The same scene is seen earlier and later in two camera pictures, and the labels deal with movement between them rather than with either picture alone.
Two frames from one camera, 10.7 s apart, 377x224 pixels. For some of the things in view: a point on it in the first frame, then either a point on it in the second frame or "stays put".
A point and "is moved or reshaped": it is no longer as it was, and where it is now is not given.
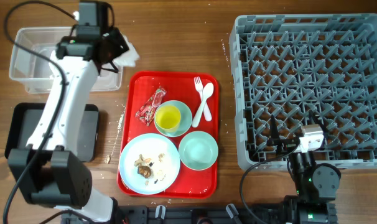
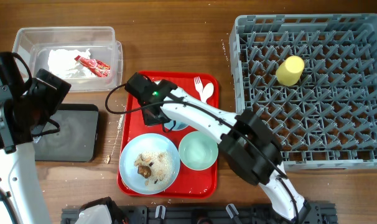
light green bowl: [198, 150] stays put
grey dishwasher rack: [285, 65] stays put
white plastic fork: [198, 85] stays put
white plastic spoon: [207, 91] stays put
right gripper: [288, 142] -> [149, 115]
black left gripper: [116, 35] -> [55, 97]
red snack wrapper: [145, 113] is moved or reshaped
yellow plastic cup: [168, 118] is moved or reshaped
